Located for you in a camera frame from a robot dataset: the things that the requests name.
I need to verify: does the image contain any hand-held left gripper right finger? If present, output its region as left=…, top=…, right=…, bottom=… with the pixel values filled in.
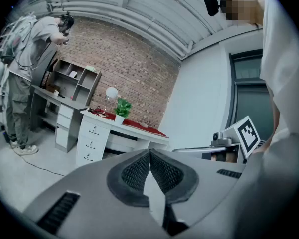
left=149, top=148, right=247, bottom=229

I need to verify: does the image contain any black lamp cable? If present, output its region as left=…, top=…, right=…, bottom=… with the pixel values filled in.
left=88, top=106, right=105, bottom=116

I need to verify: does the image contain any black head-worn camera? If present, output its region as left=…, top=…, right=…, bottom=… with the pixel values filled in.
left=203, top=0, right=227, bottom=17

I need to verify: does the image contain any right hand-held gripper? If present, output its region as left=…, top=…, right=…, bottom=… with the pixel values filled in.
left=172, top=115, right=267, bottom=164

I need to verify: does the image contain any red table cloth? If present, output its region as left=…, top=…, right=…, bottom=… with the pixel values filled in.
left=88, top=110, right=167, bottom=138

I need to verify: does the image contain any drawer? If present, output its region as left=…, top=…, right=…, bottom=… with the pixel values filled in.
left=77, top=135, right=108, bottom=154
left=76, top=149, right=105, bottom=167
left=80, top=119, right=112, bottom=139

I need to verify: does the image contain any dark door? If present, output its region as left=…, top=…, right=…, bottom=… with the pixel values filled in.
left=228, top=49, right=275, bottom=141

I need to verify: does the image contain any person's head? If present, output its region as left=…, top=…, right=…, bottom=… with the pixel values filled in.
left=220, top=0, right=266, bottom=27

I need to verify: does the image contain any grey side cabinet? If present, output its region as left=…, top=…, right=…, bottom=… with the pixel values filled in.
left=29, top=85, right=90, bottom=154

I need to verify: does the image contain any person's white shirt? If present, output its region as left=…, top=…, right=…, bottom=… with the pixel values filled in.
left=260, top=0, right=299, bottom=159

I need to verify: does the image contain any globe table lamp gold stand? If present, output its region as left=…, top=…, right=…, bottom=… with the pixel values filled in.
left=98, top=86, right=119, bottom=118

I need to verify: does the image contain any black floor cable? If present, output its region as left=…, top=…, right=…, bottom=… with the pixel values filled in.
left=19, top=154, right=65, bottom=177

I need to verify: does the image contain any grey shelf unit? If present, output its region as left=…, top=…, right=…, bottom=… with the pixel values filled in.
left=43, top=58, right=102, bottom=106

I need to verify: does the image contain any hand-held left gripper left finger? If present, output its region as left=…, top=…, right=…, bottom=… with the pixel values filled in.
left=23, top=148, right=170, bottom=239

